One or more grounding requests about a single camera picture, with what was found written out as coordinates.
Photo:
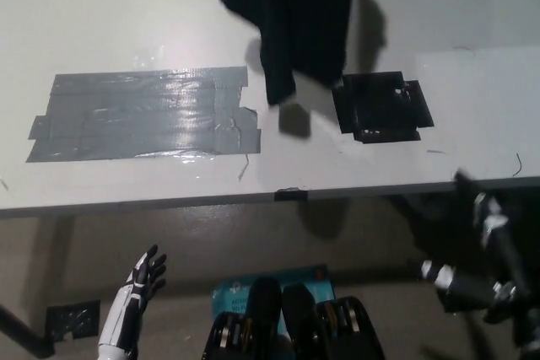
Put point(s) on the small black tape strip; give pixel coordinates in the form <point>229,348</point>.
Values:
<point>291,195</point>

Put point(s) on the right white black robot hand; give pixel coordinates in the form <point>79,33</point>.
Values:
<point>489,221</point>

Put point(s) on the thin curved black thread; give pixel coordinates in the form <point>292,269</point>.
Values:
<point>519,166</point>

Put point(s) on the teal cardboard box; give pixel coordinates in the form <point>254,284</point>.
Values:
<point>232,292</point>

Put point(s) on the black tape patch on desk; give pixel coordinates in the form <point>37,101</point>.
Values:
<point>379,107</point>

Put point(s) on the thin grey thread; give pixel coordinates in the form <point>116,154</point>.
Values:
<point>244,168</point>

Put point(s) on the black t-shirt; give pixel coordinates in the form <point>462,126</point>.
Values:
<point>295,18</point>

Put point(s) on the clear tape piece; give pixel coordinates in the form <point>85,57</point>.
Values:
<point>149,56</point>

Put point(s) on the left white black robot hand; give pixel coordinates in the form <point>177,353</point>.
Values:
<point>145,277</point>

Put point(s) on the black table leg foot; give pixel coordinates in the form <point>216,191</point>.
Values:
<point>25,332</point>

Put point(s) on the grey duct tape patch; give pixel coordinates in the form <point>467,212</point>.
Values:
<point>139,115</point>

